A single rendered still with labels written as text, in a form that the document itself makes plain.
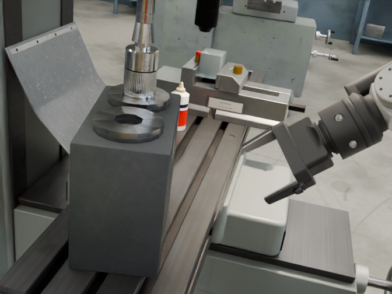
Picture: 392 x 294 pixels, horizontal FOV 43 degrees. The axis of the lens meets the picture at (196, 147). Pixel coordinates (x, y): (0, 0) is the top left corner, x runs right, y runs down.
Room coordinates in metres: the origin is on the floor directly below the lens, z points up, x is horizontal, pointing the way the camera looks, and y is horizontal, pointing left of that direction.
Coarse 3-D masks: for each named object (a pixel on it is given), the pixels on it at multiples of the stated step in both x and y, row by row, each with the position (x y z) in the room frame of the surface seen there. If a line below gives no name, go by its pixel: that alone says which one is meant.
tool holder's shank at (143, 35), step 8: (144, 0) 0.67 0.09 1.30; (152, 0) 0.67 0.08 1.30; (136, 8) 0.67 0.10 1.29; (144, 8) 0.67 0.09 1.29; (152, 8) 0.67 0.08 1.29; (136, 16) 0.67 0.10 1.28; (144, 16) 0.67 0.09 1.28; (152, 16) 0.67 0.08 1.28; (136, 24) 0.67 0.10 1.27; (144, 24) 0.67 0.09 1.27; (152, 24) 0.68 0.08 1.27; (136, 32) 0.67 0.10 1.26; (144, 32) 0.67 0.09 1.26; (152, 32) 0.67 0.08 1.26; (136, 40) 0.67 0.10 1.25; (144, 40) 0.66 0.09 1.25; (152, 40) 0.67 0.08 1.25; (136, 48) 0.67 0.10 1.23; (144, 48) 0.67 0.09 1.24
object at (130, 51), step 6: (126, 48) 0.67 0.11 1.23; (132, 48) 0.67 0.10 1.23; (150, 48) 0.68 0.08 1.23; (156, 48) 0.69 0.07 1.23; (126, 54) 0.67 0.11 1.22; (132, 54) 0.66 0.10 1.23; (138, 54) 0.66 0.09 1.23; (144, 54) 0.66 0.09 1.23; (150, 54) 0.66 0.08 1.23; (156, 54) 0.67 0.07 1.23
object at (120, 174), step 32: (160, 96) 0.68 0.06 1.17; (96, 128) 0.55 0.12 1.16; (128, 128) 0.55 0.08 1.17; (160, 128) 0.57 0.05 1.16; (96, 160) 0.52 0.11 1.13; (128, 160) 0.52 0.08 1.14; (160, 160) 0.52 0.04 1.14; (96, 192) 0.52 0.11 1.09; (128, 192) 0.52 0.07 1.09; (160, 192) 0.52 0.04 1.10; (96, 224) 0.52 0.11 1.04; (128, 224) 0.52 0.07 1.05; (160, 224) 0.52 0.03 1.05; (96, 256) 0.52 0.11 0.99; (128, 256) 0.52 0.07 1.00; (160, 256) 0.56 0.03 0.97
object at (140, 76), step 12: (132, 60) 0.66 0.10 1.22; (144, 60) 0.66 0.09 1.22; (156, 60) 0.67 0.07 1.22; (132, 72) 0.66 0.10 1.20; (144, 72) 0.66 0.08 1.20; (156, 72) 0.68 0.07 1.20; (132, 84) 0.66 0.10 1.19; (144, 84) 0.66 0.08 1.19; (132, 96) 0.66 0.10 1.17; (144, 96) 0.66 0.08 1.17
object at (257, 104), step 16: (192, 64) 1.19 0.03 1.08; (160, 80) 1.17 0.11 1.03; (176, 80) 1.17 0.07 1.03; (192, 80) 1.15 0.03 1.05; (208, 80) 1.22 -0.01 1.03; (192, 96) 1.15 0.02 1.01; (208, 96) 1.14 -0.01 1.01; (224, 96) 1.13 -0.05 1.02; (240, 96) 1.12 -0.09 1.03; (256, 96) 1.13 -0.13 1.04; (272, 96) 1.14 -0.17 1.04; (288, 96) 1.17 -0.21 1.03; (192, 112) 1.13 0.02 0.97; (208, 112) 1.13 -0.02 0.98; (224, 112) 1.13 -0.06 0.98; (240, 112) 1.12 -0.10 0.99; (256, 112) 1.12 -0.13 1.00; (272, 112) 1.11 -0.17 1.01
